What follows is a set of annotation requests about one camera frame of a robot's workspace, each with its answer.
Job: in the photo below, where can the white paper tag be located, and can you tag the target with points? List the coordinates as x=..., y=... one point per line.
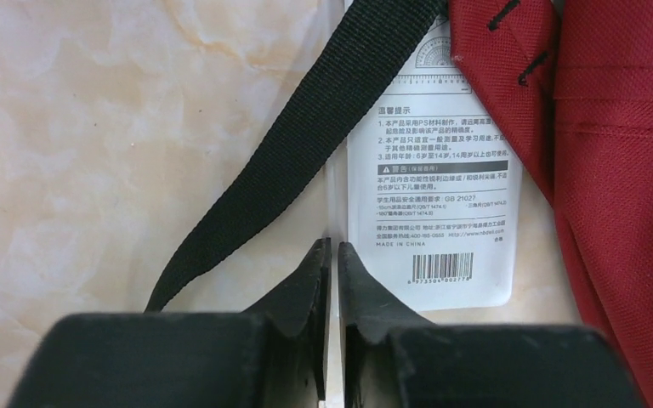
x=424, y=206

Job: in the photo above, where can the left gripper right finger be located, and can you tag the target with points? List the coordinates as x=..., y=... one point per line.
x=393, y=357

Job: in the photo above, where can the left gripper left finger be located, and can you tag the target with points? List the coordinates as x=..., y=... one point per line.
x=272, y=354

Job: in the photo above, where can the red backpack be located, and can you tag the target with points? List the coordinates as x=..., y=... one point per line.
x=571, y=92

